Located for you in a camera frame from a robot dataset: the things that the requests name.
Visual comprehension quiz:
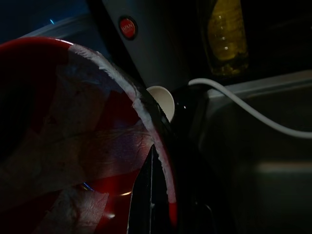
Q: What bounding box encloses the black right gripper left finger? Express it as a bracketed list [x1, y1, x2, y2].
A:
[128, 144, 172, 234]

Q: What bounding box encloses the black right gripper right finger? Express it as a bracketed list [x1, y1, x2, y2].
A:
[177, 185, 216, 234]

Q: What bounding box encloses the red bowl with white tape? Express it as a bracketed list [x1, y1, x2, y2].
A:
[0, 36, 203, 234]

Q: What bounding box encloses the stainless steel sink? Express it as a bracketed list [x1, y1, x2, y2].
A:
[195, 70, 312, 234]

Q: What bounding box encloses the grey flask with red badge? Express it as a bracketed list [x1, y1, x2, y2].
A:
[101, 0, 193, 88]

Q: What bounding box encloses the yellow cooking oil bottle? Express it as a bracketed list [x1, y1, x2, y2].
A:
[207, 0, 249, 76]

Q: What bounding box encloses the white plastic container stack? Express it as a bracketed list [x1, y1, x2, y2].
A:
[0, 9, 100, 47]

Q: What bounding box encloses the white cable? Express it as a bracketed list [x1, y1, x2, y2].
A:
[189, 78, 312, 139]

